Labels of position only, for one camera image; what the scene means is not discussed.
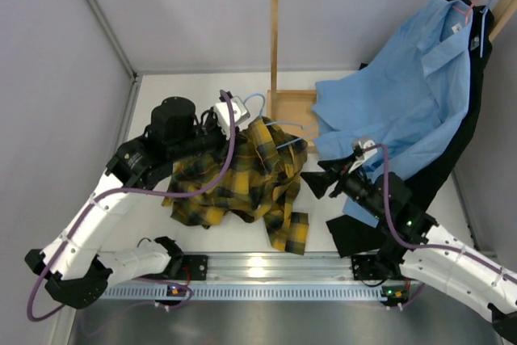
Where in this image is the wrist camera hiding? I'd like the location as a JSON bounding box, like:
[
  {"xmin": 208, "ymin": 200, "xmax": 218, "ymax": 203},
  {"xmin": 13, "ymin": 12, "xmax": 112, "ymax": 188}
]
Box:
[
  {"xmin": 349, "ymin": 137, "xmax": 377, "ymax": 172},
  {"xmin": 213, "ymin": 96, "xmax": 250, "ymax": 140}
]

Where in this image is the light blue shirt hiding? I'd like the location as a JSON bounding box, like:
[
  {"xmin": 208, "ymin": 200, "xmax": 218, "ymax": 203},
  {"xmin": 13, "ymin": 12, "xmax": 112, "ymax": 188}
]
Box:
[{"xmin": 310, "ymin": 0, "xmax": 474, "ymax": 228}]

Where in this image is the purple cable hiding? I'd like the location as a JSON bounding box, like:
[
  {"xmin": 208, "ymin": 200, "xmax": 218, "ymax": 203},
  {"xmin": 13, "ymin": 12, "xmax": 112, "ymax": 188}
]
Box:
[
  {"xmin": 26, "ymin": 88, "xmax": 237, "ymax": 322},
  {"xmin": 363, "ymin": 142, "xmax": 517, "ymax": 285}
]

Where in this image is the black mounting plate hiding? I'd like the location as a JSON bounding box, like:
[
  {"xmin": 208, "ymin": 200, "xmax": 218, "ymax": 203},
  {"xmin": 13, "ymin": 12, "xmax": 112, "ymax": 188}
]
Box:
[
  {"xmin": 162, "ymin": 255, "xmax": 208, "ymax": 281},
  {"xmin": 351, "ymin": 254, "xmax": 404, "ymax": 284}
]

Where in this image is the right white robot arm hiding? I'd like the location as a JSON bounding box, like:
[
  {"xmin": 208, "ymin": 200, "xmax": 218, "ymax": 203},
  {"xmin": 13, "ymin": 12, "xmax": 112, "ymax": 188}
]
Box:
[{"xmin": 301, "ymin": 158, "xmax": 516, "ymax": 343}]

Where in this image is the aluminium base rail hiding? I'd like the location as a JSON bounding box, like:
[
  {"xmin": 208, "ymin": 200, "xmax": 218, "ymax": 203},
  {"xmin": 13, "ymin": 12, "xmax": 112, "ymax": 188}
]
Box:
[{"xmin": 64, "ymin": 250, "xmax": 502, "ymax": 281}]

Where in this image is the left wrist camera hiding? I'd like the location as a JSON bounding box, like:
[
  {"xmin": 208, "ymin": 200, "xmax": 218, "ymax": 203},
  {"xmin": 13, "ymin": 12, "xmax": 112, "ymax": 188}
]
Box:
[{"xmin": 213, "ymin": 96, "xmax": 250, "ymax": 140}]

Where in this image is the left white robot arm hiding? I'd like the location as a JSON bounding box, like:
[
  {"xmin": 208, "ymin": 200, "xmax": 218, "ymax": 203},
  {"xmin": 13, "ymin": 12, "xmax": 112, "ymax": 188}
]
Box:
[{"xmin": 24, "ymin": 91, "xmax": 250, "ymax": 309}]

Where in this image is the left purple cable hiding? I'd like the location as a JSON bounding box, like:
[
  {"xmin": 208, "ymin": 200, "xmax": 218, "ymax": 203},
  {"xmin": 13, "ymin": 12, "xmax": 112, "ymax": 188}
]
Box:
[{"xmin": 26, "ymin": 88, "xmax": 237, "ymax": 322}]

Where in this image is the light blue wire hanger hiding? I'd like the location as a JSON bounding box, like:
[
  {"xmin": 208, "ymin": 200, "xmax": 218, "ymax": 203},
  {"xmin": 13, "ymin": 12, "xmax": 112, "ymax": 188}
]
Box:
[{"xmin": 244, "ymin": 90, "xmax": 319, "ymax": 154}]

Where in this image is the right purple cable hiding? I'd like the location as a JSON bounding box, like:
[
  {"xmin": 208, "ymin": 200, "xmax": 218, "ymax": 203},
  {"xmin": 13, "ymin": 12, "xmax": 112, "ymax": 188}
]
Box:
[{"xmin": 363, "ymin": 142, "xmax": 517, "ymax": 285}]

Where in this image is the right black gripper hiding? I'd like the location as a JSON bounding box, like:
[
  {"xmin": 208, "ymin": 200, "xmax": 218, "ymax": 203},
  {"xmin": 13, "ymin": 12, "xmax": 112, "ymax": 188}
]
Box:
[{"xmin": 301, "ymin": 153, "xmax": 385, "ymax": 220}]

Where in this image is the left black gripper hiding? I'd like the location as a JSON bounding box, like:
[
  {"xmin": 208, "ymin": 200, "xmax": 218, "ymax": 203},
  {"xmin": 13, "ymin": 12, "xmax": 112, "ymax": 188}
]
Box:
[{"xmin": 169, "ymin": 106, "xmax": 248, "ymax": 165}]

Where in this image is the slotted cable duct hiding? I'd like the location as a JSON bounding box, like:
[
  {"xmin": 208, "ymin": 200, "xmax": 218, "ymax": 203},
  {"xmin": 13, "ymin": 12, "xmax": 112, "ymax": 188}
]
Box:
[{"xmin": 100, "ymin": 283, "xmax": 407, "ymax": 302}]

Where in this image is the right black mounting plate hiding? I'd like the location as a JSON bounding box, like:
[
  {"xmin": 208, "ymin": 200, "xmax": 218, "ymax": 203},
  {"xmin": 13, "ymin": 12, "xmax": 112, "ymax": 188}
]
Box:
[{"xmin": 351, "ymin": 254, "xmax": 404, "ymax": 284}]

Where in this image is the yellow black plaid shirt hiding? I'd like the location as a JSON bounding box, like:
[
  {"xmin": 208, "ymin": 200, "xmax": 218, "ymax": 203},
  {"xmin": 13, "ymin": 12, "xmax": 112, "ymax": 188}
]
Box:
[{"xmin": 162, "ymin": 117, "xmax": 309, "ymax": 255}]

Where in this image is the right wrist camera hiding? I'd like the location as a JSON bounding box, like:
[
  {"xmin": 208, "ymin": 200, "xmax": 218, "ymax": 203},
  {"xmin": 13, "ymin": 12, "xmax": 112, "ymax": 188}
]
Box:
[{"xmin": 349, "ymin": 137, "xmax": 377, "ymax": 172}]

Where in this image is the blue wire hanger right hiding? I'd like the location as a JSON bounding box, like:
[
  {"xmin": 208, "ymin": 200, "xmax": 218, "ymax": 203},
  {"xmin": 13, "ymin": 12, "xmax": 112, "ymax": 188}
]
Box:
[{"xmin": 478, "ymin": 0, "xmax": 510, "ymax": 58}]

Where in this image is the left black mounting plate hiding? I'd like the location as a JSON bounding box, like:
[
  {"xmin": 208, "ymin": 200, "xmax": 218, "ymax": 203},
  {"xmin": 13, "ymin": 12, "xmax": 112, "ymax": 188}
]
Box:
[{"xmin": 162, "ymin": 255, "xmax": 208, "ymax": 281}]

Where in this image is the black garment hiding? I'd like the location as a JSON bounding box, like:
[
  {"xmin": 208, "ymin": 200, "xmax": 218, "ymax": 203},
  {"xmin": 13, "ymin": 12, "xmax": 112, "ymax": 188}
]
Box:
[{"xmin": 325, "ymin": 0, "xmax": 496, "ymax": 259}]

